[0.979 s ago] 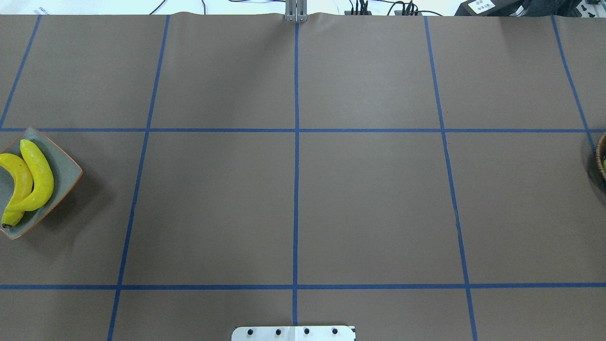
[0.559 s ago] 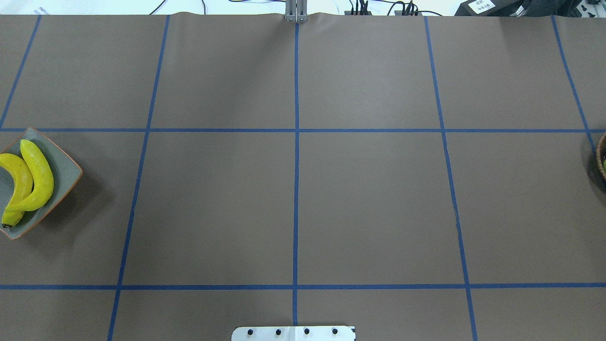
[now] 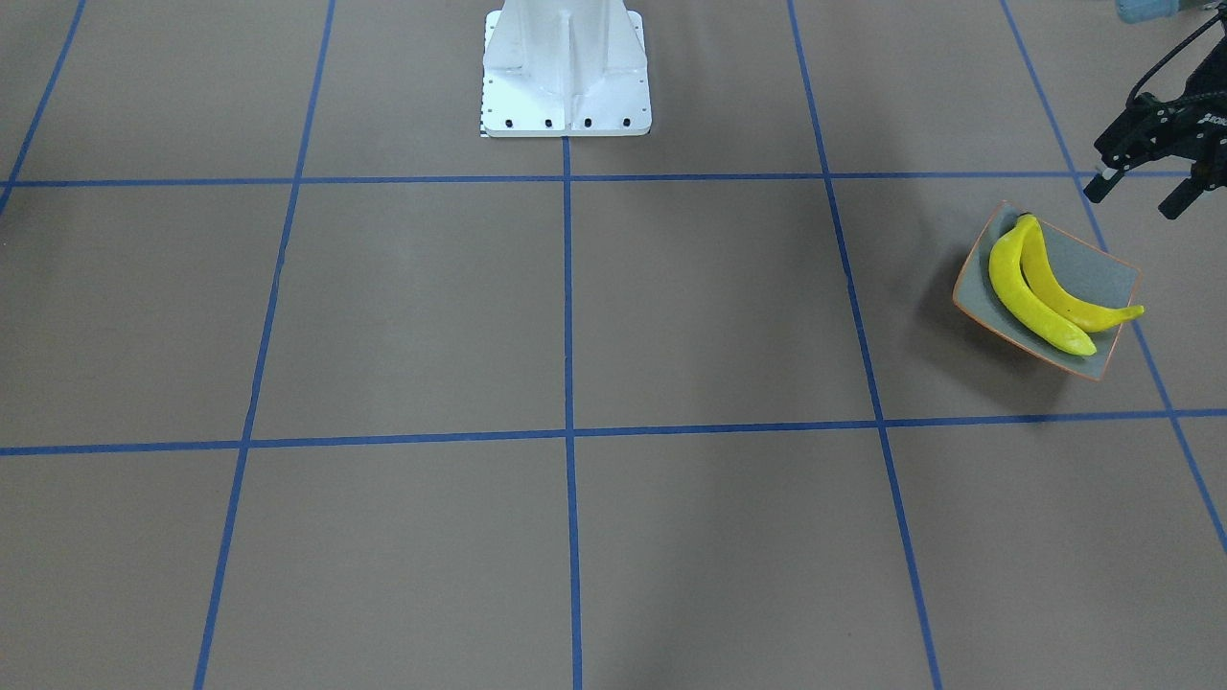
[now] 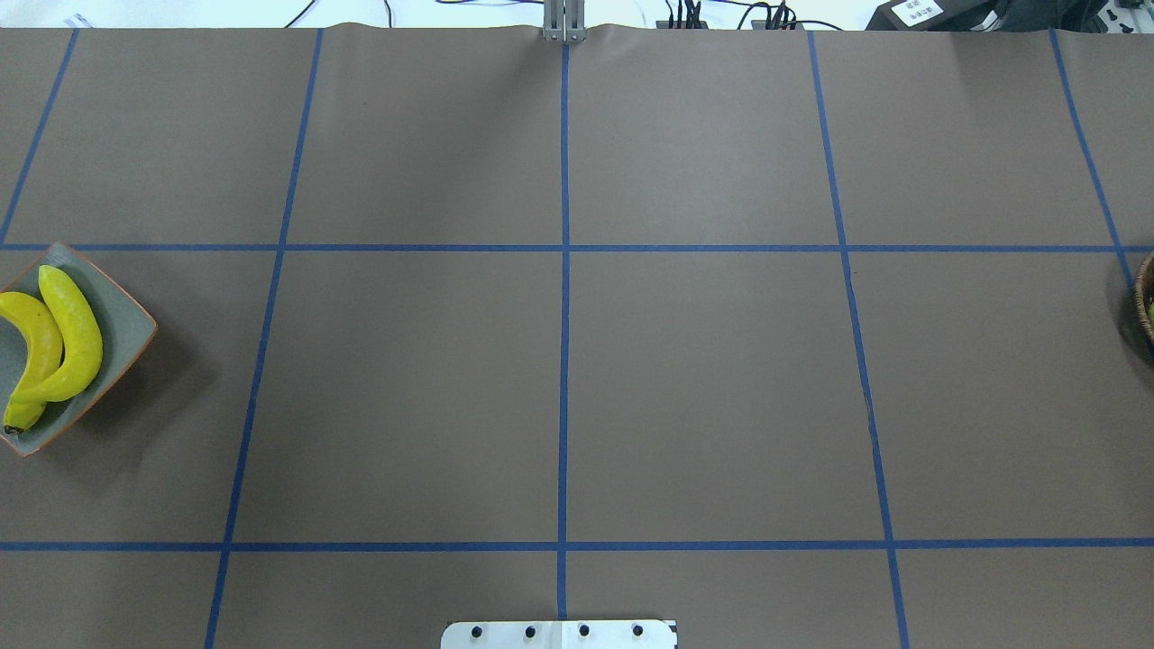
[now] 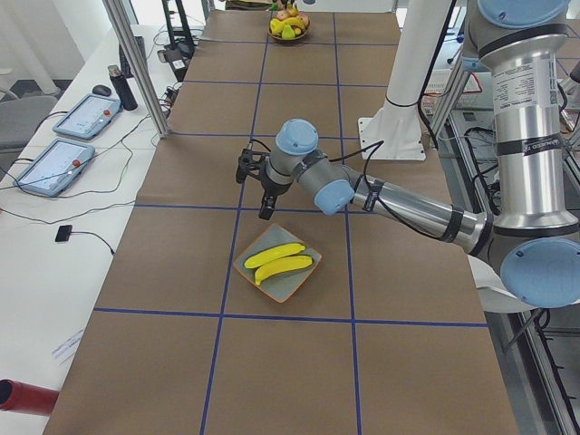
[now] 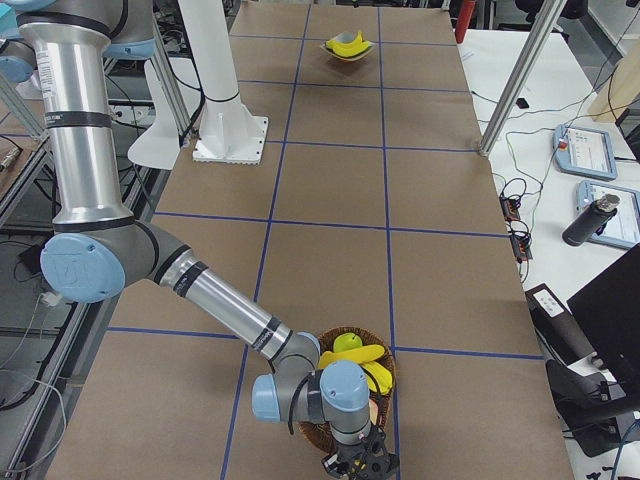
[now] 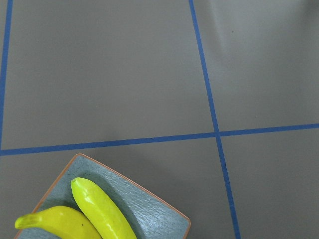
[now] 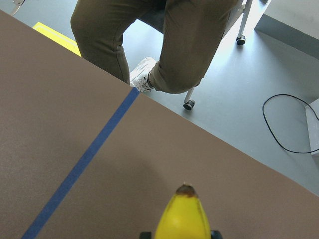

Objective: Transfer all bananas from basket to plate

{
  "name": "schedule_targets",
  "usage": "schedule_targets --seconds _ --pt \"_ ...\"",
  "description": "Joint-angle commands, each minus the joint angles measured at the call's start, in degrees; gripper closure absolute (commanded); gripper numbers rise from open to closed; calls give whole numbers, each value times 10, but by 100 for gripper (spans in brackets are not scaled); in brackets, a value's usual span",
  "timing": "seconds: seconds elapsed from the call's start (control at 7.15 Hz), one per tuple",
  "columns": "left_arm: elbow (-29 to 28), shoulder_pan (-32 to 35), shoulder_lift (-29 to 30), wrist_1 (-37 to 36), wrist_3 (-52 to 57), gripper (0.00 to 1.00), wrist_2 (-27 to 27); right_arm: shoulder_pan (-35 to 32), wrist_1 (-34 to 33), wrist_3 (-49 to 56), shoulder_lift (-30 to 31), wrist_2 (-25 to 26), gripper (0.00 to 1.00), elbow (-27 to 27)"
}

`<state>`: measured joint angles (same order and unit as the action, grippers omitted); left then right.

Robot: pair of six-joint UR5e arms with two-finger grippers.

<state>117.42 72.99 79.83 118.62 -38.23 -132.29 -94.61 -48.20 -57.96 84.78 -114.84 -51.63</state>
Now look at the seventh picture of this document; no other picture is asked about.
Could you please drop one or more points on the yellow banana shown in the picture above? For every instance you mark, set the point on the yellow banana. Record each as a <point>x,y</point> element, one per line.
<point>101,211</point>
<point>62,221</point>

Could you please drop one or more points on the grey square plate orange rim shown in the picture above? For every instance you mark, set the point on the grey square plate orange rim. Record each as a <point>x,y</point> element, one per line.
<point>149,216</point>

